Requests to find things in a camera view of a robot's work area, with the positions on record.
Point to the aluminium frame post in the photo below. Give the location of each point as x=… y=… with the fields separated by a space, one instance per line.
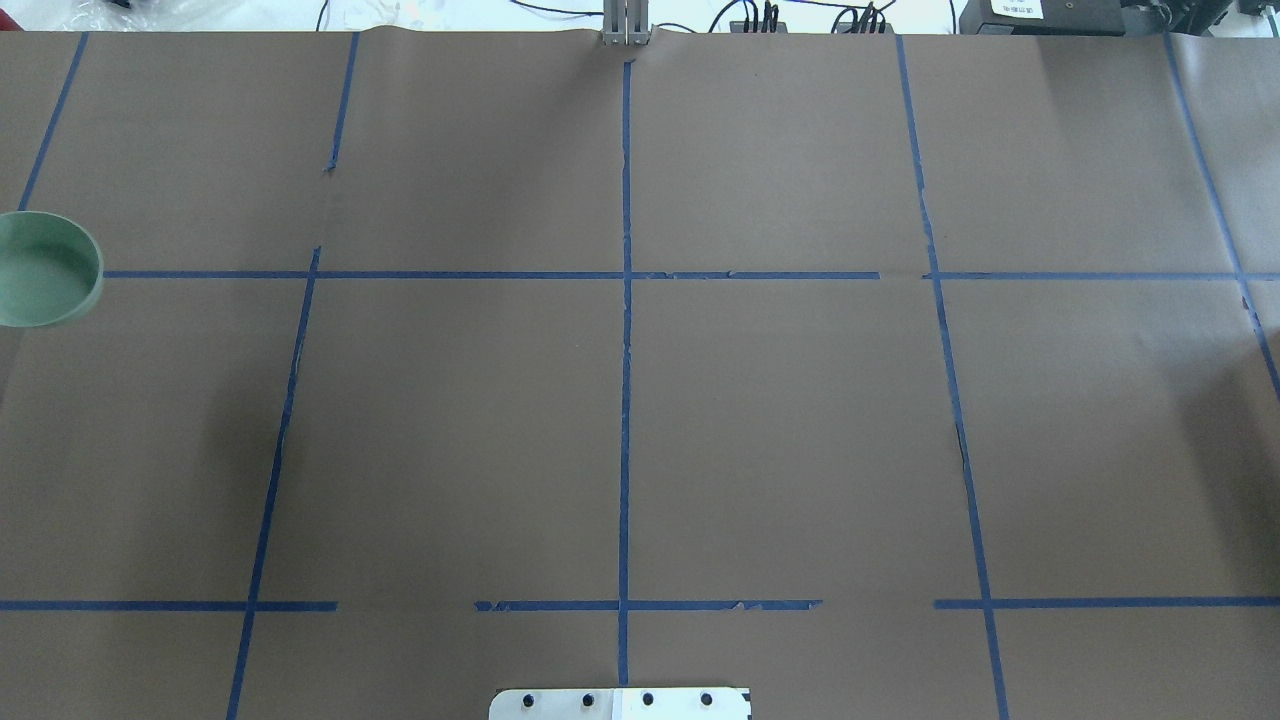
x=626 y=23

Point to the mint green bowl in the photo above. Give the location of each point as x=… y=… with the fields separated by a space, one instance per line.
x=52 y=270

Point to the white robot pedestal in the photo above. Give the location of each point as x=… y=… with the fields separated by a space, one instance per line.
x=623 y=703

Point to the black computer box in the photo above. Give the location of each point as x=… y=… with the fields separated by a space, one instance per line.
x=1068 y=18

